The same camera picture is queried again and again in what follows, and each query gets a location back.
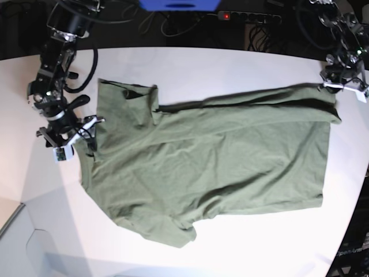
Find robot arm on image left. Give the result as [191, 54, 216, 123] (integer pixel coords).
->
[27, 1, 131, 160]

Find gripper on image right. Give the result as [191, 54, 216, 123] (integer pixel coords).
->
[320, 65, 368, 94]

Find green t-shirt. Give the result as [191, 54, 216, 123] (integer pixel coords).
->
[75, 80, 341, 248]

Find grey looped cable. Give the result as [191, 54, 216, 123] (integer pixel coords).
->
[139, 11, 202, 38]

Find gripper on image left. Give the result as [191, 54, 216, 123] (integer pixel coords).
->
[36, 115, 106, 152]

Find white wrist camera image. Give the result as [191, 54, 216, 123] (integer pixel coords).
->
[355, 89, 368, 103]
[52, 145, 74, 163]

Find black coiled cables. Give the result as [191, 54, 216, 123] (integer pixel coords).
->
[248, 25, 273, 52]

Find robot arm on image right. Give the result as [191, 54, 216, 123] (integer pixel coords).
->
[295, 1, 368, 99]

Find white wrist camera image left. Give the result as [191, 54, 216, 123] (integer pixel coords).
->
[52, 145, 74, 163]

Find black power strip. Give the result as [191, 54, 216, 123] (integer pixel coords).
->
[217, 11, 282, 25]

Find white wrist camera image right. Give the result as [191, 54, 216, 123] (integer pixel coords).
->
[355, 89, 368, 103]

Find blue box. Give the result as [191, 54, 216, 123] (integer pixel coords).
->
[140, 0, 221, 12]

